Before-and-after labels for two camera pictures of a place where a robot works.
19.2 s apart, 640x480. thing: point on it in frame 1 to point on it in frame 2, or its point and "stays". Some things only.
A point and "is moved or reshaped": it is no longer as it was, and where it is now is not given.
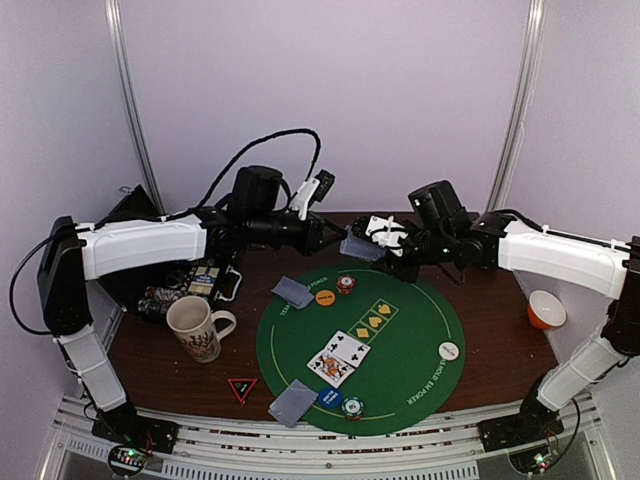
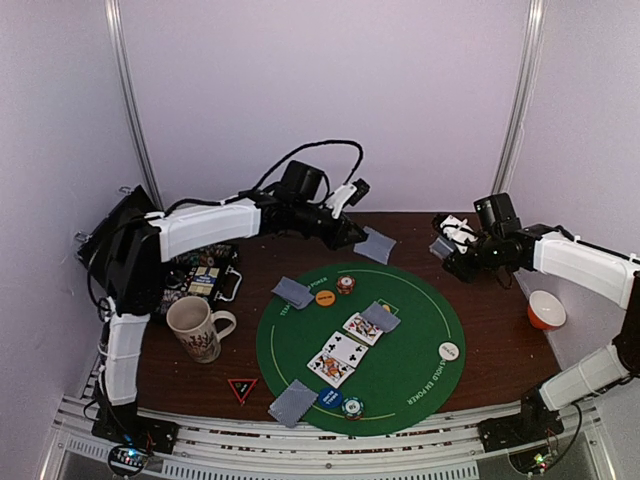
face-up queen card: [331, 368] stays
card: [293, 402] stays
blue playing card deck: [367, 250] is moved or reshaped
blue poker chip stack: [352, 408] stays
